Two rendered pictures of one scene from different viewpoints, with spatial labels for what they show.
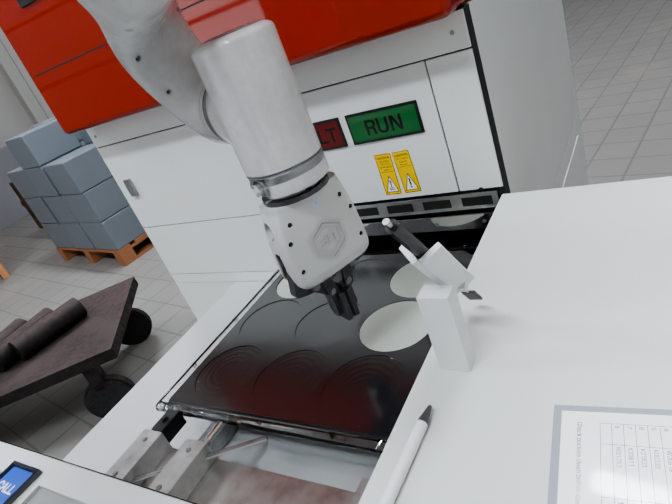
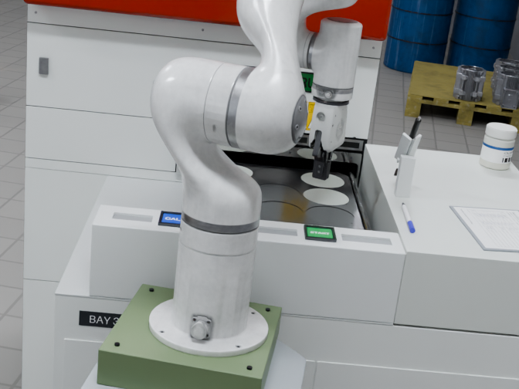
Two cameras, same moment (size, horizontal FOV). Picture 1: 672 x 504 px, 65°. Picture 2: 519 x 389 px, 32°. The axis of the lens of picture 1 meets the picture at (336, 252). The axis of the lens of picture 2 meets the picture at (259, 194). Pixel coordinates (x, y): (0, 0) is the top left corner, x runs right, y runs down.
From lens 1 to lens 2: 1.51 m
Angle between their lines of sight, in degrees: 38
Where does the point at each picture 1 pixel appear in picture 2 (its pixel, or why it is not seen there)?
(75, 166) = not seen: outside the picture
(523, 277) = not seen: hidden behind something
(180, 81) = (300, 29)
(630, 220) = (441, 164)
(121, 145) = (62, 28)
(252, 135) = (343, 68)
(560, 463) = (460, 215)
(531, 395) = (438, 204)
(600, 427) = (467, 210)
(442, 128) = not seen: hidden behind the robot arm
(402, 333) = (333, 200)
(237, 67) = (353, 38)
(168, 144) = (120, 43)
